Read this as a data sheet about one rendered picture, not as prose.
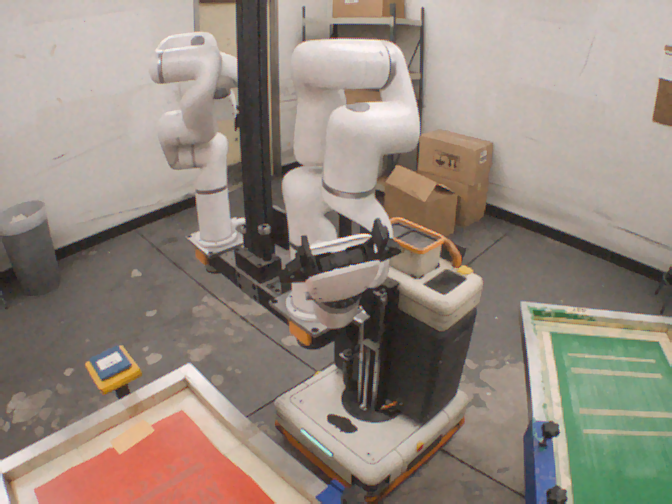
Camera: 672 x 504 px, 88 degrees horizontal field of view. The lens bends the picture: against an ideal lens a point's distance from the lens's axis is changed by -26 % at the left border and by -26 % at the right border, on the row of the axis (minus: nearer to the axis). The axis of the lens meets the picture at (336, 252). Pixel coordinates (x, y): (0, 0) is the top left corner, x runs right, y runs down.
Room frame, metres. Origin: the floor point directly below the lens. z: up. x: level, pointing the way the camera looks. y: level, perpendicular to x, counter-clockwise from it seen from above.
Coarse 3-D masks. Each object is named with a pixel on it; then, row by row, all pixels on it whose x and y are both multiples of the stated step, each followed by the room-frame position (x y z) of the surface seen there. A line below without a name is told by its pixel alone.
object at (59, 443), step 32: (160, 384) 0.69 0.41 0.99; (192, 384) 0.70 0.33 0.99; (96, 416) 0.56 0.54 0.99; (128, 416) 0.59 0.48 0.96; (224, 416) 0.61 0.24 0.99; (32, 448) 0.44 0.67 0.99; (64, 448) 0.47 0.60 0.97; (256, 448) 0.53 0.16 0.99; (0, 480) 0.34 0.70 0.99; (288, 480) 0.46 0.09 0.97; (320, 480) 0.45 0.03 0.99
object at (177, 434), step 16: (176, 416) 0.62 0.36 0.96; (160, 432) 0.57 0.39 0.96; (176, 432) 0.57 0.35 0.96; (192, 432) 0.58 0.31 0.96; (112, 448) 0.50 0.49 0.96; (144, 448) 0.52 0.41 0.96; (160, 448) 0.52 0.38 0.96; (176, 448) 0.53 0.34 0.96; (192, 448) 0.53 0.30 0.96; (208, 448) 0.54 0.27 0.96; (128, 464) 0.47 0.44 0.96; (144, 464) 0.47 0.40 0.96; (160, 464) 0.48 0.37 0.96; (208, 464) 0.50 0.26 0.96; (224, 464) 0.50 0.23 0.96; (224, 480) 0.46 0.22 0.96; (240, 480) 0.46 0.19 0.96; (240, 496) 0.42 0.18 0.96; (256, 496) 0.43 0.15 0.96
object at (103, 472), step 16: (80, 464) 0.44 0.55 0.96; (96, 464) 0.45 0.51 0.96; (112, 464) 0.46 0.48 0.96; (64, 480) 0.39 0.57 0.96; (80, 480) 0.40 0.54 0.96; (96, 480) 0.41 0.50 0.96; (112, 480) 0.42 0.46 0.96; (128, 480) 0.43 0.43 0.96; (48, 496) 0.35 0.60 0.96; (64, 496) 0.36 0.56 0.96; (80, 496) 0.36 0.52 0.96; (96, 496) 0.37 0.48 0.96
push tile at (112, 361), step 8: (104, 352) 0.80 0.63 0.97; (112, 352) 0.81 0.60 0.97; (120, 352) 0.81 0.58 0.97; (96, 360) 0.77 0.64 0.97; (104, 360) 0.77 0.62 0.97; (112, 360) 0.77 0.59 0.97; (120, 360) 0.78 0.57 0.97; (128, 360) 0.78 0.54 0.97; (96, 368) 0.74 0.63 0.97; (104, 368) 0.74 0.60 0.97; (112, 368) 0.74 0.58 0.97; (120, 368) 0.75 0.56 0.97; (104, 376) 0.71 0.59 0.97
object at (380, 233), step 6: (378, 222) 0.51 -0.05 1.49; (372, 228) 0.52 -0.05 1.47; (378, 228) 0.50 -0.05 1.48; (384, 228) 0.51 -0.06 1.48; (372, 234) 0.53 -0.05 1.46; (378, 234) 0.50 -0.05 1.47; (384, 234) 0.49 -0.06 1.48; (378, 240) 0.50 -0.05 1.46; (384, 240) 0.49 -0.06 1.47; (390, 240) 0.54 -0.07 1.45; (378, 246) 0.51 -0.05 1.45; (384, 246) 0.50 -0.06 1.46; (390, 246) 0.53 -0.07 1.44; (390, 252) 0.54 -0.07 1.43
